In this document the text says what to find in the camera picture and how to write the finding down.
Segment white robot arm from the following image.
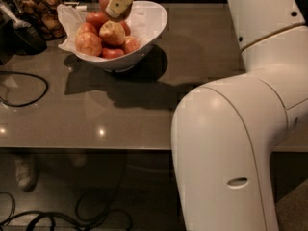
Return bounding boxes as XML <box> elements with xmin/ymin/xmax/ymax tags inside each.
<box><xmin>171</xmin><ymin>0</ymin><xmax>308</xmax><ymax>231</ymax></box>

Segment white paper bowl liner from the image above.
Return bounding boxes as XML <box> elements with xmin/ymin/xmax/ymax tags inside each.
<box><xmin>58</xmin><ymin>1</ymin><xmax>161</xmax><ymax>52</ymax></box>

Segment center yellow-red apple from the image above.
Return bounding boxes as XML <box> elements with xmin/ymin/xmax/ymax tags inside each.
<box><xmin>99</xmin><ymin>21</ymin><xmax>126</xmax><ymax>46</ymax></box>

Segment yellow-red apple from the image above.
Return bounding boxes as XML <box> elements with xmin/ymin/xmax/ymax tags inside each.
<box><xmin>99</xmin><ymin>21</ymin><xmax>126</xmax><ymax>46</ymax></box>
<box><xmin>75</xmin><ymin>32</ymin><xmax>102</xmax><ymax>56</ymax></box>

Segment bottom small red apple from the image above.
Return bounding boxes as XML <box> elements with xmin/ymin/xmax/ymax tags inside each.
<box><xmin>102</xmin><ymin>48</ymin><xmax>124</xmax><ymax>59</ymax></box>

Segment front left yellow-red apple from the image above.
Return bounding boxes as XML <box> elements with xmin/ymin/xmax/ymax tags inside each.
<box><xmin>75</xmin><ymin>32</ymin><xmax>102</xmax><ymax>56</ymax></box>

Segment white ceramic bowl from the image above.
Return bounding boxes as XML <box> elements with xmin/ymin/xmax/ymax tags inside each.
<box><xmin>71</xmin><ymin>3</ymin><xmax>167</xmax><ymax>72</ymax></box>

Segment glass jar of snacks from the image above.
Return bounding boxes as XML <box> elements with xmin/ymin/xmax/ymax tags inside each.
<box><xmin>13</xmin><ymin>0</ymin><xmax>65</xmax><ymax>40</ymax></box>

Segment white shoe under table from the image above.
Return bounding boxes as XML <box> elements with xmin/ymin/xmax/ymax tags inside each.
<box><xmin>15</xmin><ymin>155</ymin><xmax>37</xmax><ymax>192</ymax></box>

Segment black appliance with white handle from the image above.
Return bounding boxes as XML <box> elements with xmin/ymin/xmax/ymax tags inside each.
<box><xmin>0</xmin><ymin>0</ymin><xmax>47</xmax><ymax>55</ymax></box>

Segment black cable on table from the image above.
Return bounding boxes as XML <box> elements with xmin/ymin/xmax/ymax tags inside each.
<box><xmin>0</xmin><ymin>70</ymin><xmax>50</xmax><ymax>108</ymax></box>

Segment black cables on floor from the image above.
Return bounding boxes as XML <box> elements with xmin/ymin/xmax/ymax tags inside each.
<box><xmin>0</xmin><ymin>164</ymin><xmax>134</xmax><ymax>231</ymax></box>

